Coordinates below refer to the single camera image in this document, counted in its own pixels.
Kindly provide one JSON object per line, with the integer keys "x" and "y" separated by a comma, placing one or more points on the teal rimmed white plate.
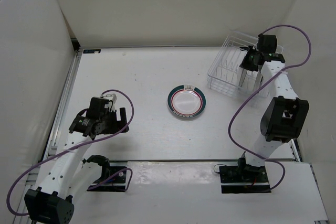
{"x": 186, "y": 102}

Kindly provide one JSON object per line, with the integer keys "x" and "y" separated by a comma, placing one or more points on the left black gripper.
{"x": 117, "y": 124}

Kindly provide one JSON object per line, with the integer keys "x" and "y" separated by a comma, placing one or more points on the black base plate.
{"x": 114, "y": 184}
{"x": 234, "y": 181}

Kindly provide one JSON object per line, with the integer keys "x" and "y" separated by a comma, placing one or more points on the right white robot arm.
{"x": 285, "y": 115}

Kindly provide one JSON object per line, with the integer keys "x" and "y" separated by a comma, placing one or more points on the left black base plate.
{"x": 114, "y": 184}

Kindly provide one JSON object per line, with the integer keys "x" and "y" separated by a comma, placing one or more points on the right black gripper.
{"x": 245, "y": 63}

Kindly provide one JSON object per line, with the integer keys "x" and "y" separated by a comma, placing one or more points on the aluminium rail frame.
{"x": 58, "y": 130}

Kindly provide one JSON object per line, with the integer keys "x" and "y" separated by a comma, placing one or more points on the black label sticker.
{"x": 91, "y": 51}

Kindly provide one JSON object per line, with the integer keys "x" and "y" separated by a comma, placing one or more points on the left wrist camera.
{"x": 111, "y": 97}

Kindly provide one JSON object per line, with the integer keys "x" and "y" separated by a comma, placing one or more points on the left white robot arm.
{"x": 53, "y": 201}

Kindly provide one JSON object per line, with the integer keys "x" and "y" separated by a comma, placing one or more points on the white wire dish rack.
{"x": 222, "y": 75}

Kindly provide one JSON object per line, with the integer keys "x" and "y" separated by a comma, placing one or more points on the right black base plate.
{"x": 234, "y": 181}

